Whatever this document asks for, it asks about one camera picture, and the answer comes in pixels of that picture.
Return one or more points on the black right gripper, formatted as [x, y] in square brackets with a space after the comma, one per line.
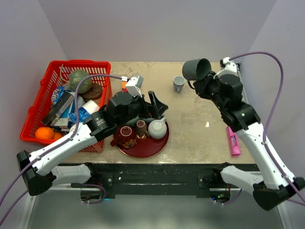
[201, 85]

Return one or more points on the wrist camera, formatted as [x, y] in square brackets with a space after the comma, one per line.
[133, 85]
[227, 67]

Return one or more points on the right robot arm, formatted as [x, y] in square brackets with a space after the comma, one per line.
[275, 184]

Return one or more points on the white speckled mug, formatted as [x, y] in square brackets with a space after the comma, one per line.
[157, 128]

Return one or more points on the black carton box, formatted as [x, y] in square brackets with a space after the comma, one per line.
[58, 109]

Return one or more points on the orange pink sponge box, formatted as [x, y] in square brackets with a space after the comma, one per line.
[123, 86]

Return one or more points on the blue candy bag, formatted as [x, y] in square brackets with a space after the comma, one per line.
[56, 94]

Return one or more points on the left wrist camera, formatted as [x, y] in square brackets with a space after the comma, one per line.
[133, 85]

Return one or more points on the small brown espresso cup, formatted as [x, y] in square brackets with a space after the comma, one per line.
[141, 128]

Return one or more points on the black table front rail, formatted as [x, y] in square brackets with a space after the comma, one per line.
[155, 179]

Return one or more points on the brown wooden disc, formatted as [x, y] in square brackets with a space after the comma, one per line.
[94, 93]

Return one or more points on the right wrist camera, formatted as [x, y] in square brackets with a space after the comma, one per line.
[227, 67]

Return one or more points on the dark grey mug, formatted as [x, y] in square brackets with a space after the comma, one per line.
[196, 70]

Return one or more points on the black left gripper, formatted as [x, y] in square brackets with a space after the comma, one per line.
[148, 110]

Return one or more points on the red floral mug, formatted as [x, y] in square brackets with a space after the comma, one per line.
[125, 137]

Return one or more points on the pink flat box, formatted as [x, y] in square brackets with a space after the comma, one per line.
[233, 143]

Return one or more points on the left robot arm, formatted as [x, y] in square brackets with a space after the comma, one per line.
[40, 169]

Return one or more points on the small grey mug white inside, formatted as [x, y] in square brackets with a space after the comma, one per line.
[178, 83]

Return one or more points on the red plastic basket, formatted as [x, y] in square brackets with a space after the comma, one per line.
[57, 75]

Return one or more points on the white blue paper cup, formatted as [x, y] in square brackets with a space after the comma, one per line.
[84, 111]

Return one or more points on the dark red round tray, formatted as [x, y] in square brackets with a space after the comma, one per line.
[147, 147]

